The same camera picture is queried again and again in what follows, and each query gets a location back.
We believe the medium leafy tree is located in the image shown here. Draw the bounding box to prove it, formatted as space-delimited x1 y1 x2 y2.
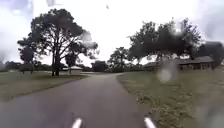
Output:
107 46 130 70

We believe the dark round bush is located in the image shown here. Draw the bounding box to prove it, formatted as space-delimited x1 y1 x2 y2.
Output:
91 60 109 73

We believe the grey asphalt path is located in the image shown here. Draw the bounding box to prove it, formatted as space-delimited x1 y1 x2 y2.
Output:
0 72 160 128

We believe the small slender tree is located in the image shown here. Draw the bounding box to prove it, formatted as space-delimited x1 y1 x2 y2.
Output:
64 53 80 75

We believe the big tree by long building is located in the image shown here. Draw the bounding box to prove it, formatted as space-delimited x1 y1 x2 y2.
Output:
127 18 203 64

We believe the large spreading dark tree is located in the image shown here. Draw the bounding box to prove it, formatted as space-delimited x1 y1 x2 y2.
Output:
17 8 100 77

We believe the robot's own part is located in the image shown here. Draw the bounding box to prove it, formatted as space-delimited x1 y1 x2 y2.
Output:
143 116 157 128
71 117 83 128

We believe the dry grass verge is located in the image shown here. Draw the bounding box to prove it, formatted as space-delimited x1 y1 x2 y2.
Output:
116 68 224 128

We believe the long low building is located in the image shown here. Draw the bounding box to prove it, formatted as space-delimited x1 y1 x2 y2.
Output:
143 55 215 71

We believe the small dark tree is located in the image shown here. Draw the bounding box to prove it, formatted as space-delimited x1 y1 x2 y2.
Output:
18 44 36 75

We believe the grass beside path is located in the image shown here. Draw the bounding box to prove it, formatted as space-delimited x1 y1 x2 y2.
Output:
0 70 88 104

